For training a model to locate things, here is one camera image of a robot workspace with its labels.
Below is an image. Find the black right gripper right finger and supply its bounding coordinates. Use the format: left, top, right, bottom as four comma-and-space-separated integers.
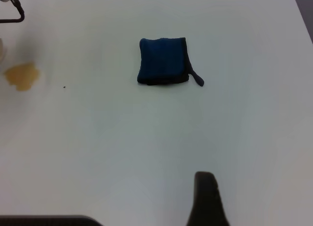
186, 171, 231, 226

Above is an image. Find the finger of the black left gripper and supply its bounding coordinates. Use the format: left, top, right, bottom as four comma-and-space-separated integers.
0, 0, 26, 24

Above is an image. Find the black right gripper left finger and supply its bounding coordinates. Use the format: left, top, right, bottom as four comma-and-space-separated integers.
0, 214, 104, 226

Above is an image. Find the white paper cup green logo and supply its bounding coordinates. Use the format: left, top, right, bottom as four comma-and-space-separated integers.
0, 37, 8, 65

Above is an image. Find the blue cloth with black trim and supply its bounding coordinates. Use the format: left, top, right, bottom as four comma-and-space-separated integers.
136, 37, 205, 88

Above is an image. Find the brown coffee spill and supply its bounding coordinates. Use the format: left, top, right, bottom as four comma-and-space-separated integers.
3, 62, 41, 92

